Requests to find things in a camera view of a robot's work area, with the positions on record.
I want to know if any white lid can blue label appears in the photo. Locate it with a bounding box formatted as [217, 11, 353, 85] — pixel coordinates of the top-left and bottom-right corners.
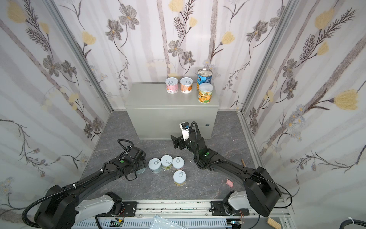
[148, 158, 162, 174]

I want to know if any black corrugated cable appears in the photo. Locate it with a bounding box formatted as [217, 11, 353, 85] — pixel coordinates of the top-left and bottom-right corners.
[344, 217, 366, 229]

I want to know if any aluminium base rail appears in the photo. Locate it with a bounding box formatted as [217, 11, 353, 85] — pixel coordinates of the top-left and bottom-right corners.
[72, 198, 296, 229]

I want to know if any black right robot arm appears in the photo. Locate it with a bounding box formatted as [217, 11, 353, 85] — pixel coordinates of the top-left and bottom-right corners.
[171, 121, 289, 217]

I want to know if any white slotted cable duct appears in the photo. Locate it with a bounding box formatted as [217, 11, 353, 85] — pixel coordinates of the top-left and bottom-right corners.
[72, 218, 232, 229]

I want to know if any white lid can green label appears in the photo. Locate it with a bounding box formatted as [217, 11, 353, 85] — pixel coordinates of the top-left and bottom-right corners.
[160, 155, 173, 170]

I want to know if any wooden block right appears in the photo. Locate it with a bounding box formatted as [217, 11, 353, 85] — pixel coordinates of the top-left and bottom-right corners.
[266, 218, 282, 229]

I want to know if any plastic lid can yellow label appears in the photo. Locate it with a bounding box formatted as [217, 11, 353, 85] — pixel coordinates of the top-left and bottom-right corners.
[198, 83, 214, 104]

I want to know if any pink eraser piece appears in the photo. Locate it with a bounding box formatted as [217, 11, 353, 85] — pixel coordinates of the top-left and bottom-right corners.
[226, 179, 234, 188]

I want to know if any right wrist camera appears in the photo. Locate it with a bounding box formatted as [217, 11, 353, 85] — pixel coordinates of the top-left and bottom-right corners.
[179, 122, 190, 141]

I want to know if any white lid can orange label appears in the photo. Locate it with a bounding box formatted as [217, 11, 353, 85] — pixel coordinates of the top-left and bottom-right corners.
[180, 77, 193, 94]

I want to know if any large blue labelled can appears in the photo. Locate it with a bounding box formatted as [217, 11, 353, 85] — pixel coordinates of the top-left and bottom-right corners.
[197, 68, 213, 90]

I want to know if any white lid can beige label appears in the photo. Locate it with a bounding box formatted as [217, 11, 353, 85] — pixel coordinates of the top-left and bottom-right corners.
[172, 156, 185, 170]

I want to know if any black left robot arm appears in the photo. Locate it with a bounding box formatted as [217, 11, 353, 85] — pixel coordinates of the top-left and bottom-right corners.
[22, 139, 146, 229]

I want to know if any grey metal cabinet box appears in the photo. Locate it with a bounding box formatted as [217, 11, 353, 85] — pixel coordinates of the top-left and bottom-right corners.
[125, 83, 219, 140]

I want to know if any clear plastic bag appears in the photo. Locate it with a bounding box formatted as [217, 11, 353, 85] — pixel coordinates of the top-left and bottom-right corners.
[149, 215, 185, 229]

